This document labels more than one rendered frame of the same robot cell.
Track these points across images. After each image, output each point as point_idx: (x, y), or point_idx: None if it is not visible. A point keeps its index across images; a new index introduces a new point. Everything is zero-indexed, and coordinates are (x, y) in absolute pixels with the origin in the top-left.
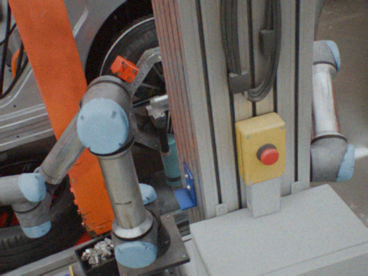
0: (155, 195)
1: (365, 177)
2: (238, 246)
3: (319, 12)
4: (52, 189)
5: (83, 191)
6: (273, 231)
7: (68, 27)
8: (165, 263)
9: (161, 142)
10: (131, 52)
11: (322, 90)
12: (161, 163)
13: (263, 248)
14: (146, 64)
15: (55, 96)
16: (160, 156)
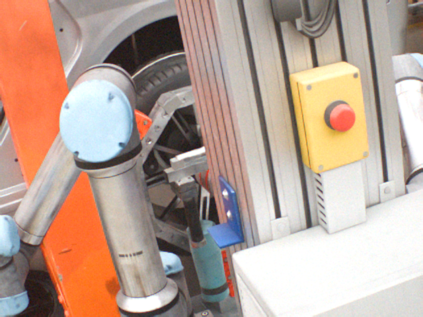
0: (181, 265)
1: None
2: (307, 267)
3: (402, 53)
4: (30, 253)
5: (76, 295)
6: (357, 244)
7: (54, 42)
8: None
9: (191, 226)
10: (141, 98)
11: (414, 112)
12: (196, 295)
13: (344, 264)
14: (164, 111)
15: (34, 142)
16: (193, 284)
